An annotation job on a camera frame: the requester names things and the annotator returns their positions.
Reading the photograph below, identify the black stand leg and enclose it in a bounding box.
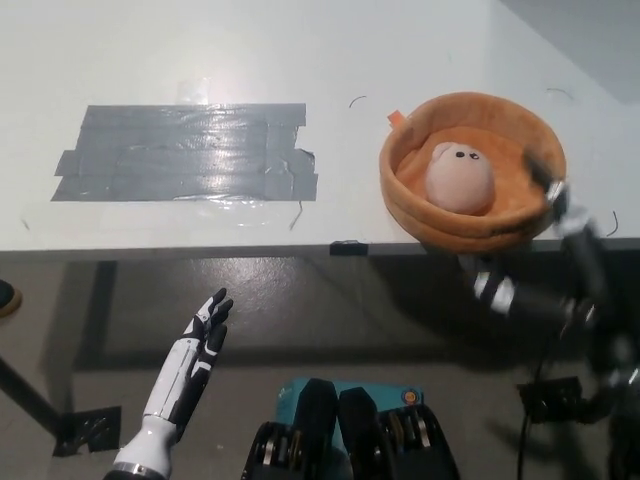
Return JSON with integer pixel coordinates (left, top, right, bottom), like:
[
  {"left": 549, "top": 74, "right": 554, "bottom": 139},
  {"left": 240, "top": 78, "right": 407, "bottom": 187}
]
[{"left": 0, "top": 354, "right": 69, "bottom": 439}]

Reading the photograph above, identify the black teal robot torso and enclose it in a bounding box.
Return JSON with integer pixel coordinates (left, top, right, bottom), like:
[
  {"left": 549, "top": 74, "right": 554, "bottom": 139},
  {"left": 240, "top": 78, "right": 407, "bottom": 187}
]
[{"left": 242, "top": 378, "right": 461, "bottom": 480}]

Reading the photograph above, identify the grey duct tape patch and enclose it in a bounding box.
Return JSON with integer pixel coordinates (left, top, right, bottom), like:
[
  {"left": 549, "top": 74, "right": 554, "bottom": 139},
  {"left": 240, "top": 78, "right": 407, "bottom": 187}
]
[{"left": 49, "top": 103, "right": 320, "bottom": 203}]

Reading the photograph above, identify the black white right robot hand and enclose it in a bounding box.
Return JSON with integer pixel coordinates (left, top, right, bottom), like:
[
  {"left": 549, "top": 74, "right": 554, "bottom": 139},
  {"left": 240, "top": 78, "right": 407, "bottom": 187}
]
[{"left": 469, "top": 147, "right": 609, "bottom": 321}]

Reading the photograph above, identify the large clear tape sheet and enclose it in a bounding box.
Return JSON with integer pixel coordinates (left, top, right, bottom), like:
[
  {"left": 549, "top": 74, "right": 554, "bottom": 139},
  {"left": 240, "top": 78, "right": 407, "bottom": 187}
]
[{"left": 97, "top": 194, "right": 284, "bottom": 230}]

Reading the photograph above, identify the dark shoe with tan sole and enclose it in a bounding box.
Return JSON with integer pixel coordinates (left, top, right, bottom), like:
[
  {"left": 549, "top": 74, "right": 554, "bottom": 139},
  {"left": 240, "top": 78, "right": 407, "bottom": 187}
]
[{"left": 0, "top": 278, "right": 24, "bottom": 319}]

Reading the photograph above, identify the orange plush basket plate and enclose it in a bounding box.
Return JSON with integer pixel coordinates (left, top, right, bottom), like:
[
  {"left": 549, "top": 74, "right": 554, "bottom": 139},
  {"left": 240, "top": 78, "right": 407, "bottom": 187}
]
[{"left": 378, "top": 89, "right": 569, "bottom": 251}]

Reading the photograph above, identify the black tape strip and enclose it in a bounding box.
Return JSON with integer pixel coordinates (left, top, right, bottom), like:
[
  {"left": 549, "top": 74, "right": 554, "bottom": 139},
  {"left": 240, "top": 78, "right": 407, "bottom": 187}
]
[{"left": 329, "top": 239, "right": 370, "bottom": 257}]

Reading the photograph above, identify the pink plush dumpling toy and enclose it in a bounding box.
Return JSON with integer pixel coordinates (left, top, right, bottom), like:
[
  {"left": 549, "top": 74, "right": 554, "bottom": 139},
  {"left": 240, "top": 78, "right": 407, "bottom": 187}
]
[{"left": 424, "top": 141, "right": 496, "bottom": 217}]

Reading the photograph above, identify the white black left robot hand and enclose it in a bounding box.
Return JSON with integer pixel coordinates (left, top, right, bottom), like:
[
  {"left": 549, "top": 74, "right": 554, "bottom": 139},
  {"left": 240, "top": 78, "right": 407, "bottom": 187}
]
[{"left": 113, "top": 288, "right": 235, "bottom": 476}]

